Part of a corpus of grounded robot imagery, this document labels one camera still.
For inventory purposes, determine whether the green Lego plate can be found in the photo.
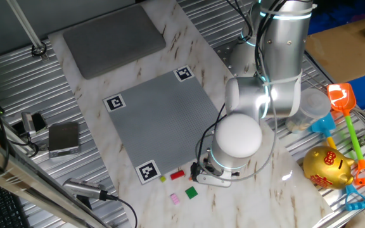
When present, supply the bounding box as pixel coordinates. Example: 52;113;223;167
184;186;199;200

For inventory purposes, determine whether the red Lego brick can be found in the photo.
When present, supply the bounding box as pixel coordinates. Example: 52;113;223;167
170;170;186;181

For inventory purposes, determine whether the grey Lego baseplate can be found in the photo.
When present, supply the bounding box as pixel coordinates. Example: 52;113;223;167
102;65;221;185

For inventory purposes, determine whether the black white ArUco marker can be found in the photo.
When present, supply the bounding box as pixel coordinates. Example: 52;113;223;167
173;65;195;82
102;93;127;113
134;159;162;185

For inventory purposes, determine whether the gold piggy bank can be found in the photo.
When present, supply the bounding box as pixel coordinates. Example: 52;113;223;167
302;145;356;191

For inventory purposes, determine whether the clear plastic cup with bricks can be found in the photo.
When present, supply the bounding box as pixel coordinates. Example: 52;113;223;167
286;87;331;134

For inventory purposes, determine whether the brown cardboard box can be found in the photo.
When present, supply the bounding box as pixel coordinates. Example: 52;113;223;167
305;14;365;84

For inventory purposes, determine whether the silver digital scale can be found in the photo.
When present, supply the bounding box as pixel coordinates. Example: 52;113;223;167
48;121;81;159

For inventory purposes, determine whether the grey fabric pad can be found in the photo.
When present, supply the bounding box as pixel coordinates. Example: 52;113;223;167
62;3;167;80

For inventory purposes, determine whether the blue fuzzy fabric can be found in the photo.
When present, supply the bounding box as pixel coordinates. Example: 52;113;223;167
309;0;365;35

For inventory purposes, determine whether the silver metal pole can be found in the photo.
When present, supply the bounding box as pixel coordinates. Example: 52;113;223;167
6;0;49;61

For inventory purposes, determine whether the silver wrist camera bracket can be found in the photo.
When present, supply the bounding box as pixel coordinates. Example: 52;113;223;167
191;161;234;188

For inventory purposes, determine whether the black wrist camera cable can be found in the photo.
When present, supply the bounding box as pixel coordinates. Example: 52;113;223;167
190;103;228;183

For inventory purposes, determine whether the blue toy shovel yellow handle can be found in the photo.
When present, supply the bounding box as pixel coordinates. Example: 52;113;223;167
307;112;365;212

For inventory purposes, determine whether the perforated metal robot base plate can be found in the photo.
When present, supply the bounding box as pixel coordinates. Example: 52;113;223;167
215;41;236;77

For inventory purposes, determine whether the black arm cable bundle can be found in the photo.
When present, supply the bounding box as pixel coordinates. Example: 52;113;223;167
226;0;275;79

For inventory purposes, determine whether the orange toy shovel green handle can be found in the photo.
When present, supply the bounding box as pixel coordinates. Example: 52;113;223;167
326;82;365;186

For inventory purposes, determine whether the silver depth camera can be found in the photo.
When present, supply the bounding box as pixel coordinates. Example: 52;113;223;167
62;177;109;201

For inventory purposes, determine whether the aluminium frame bar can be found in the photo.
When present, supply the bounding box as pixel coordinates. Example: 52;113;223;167
0;129;110;228

